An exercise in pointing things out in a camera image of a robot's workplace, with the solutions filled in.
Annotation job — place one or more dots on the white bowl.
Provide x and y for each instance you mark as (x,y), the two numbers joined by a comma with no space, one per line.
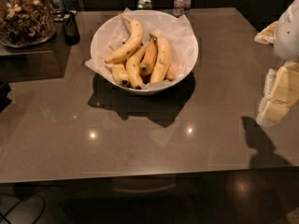
(187,59)

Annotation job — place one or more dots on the dark raised tray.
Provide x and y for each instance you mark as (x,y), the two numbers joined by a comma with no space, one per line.
(48,60)

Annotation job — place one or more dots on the small banana behind right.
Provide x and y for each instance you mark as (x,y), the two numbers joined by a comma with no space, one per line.
(171,74)

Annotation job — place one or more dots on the clear plastic water bottle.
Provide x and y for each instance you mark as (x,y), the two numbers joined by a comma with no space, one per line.
(181,7)

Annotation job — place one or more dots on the orange ripe banana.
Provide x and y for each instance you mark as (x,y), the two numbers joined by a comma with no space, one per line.
(149,59)

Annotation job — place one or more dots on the middle yellow banana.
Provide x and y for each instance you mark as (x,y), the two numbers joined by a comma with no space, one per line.
(132,68)

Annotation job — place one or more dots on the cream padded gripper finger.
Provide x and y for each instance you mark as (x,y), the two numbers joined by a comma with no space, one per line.
(266,36)
(280,93)

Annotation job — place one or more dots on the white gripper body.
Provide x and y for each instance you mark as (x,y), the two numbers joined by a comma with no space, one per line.
(288,34)

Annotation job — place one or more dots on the small short banana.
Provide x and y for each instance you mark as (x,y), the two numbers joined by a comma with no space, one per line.
(120,75)

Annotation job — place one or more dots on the right yellow banana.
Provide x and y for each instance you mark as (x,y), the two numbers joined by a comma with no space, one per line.
(163,60)

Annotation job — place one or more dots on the yellow banana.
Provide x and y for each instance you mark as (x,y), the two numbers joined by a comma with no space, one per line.
(163,60)
(132,68)

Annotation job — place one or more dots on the long banana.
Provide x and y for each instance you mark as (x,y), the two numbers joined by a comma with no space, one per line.
(129,47)

